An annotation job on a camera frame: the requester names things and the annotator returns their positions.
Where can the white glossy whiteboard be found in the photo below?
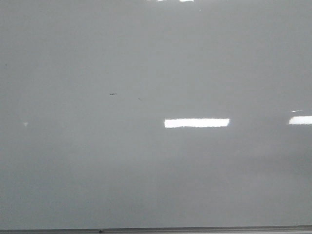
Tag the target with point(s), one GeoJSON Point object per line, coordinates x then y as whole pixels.
{"type": "Point", "coordinates": [147, 113]}

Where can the grey aluminium whiteboard frame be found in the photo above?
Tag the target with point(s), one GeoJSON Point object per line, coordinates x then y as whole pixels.
{"type": "Point", "coordinates": [292, 229]}

